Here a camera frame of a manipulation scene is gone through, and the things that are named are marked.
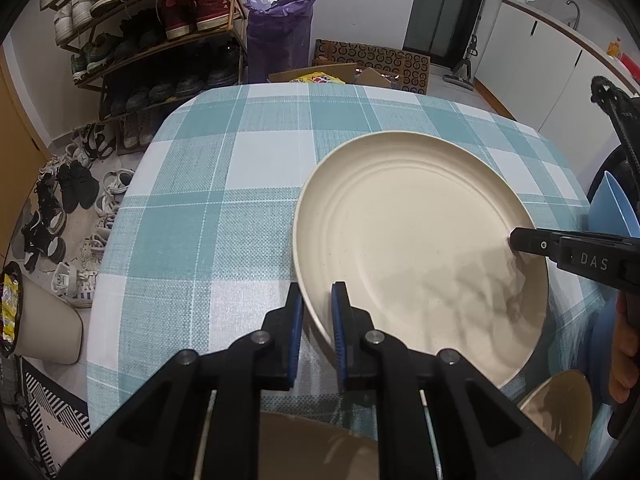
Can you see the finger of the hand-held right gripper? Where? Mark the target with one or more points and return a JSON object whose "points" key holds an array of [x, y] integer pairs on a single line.
{"points": [[537, 244]]}

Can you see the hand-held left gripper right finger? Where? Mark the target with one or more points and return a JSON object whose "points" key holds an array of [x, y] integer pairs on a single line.
{"points": [[339, 340]]}

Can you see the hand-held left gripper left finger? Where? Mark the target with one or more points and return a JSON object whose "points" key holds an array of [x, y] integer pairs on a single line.
{"points": [[297, 340]]}

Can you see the blue bowl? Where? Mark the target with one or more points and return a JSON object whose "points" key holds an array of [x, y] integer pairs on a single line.
{"points": [[612, 210]]}

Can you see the beige round plate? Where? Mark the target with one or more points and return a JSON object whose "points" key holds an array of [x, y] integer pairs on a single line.
{"points": [[320, 450], [560, 410], [415, 240]]}

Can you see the person's right hand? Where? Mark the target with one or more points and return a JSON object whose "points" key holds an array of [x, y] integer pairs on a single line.
{"points": [[627, 355]]}

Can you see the teal checked tablecloth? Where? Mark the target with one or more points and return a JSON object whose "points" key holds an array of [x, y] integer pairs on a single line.
{"points": [[210, 240]]}

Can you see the upright vacuum mop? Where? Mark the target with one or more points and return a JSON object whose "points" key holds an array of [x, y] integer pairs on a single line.
{"points": [[462, 72]]}

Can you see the white kitchen counter cabinet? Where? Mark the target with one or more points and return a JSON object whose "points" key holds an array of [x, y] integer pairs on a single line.
{"points": [[520, 55]]}

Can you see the red box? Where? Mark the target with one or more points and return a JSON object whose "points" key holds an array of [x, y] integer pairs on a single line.
{"points": [[631, 67]]}

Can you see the yellow bottle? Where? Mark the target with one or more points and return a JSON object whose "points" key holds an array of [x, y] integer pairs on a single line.
{"points": [[614, 49]]}

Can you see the chrome kitchen faucet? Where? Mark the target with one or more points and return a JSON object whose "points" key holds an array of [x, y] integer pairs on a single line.
{"points": [[576, 10]]}

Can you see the patterned cardboard box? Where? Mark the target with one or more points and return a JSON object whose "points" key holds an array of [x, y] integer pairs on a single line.
{"points": [[380, 57]]}

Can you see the beige trash bin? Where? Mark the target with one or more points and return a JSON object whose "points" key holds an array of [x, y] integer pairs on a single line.
{"points": [[45, 325]]}

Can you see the black framed glass door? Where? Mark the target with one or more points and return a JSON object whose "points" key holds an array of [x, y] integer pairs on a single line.
{"points": [[445, 5]]}

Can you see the black and white striped rug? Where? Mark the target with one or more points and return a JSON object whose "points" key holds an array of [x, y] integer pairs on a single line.
{"points": [[50, 410]]}

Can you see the yellow snack packet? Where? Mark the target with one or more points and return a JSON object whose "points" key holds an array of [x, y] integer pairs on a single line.
{"points": [[317, 79]]}

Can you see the scattered pile of shoes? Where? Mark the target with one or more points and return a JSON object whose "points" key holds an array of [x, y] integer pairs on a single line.
{"points": [[75, 185]]}

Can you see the yellow wrappers in black bag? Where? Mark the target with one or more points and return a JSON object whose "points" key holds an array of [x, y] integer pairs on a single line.
{"points": [[9, 310]]}

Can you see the purple plastic bag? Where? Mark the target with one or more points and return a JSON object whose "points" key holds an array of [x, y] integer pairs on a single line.
{"points": [[280, 35]]}

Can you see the wooden shoe rack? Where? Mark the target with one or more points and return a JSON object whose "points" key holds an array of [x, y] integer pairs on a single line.
{"points": [[240, 16]]}

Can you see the wooden door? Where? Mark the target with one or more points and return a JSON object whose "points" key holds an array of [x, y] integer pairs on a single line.
{"points": [[20, 160]]}

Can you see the rows of assorted sneakers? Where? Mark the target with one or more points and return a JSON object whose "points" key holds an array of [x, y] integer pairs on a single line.
{"points": [[200, 5]]}

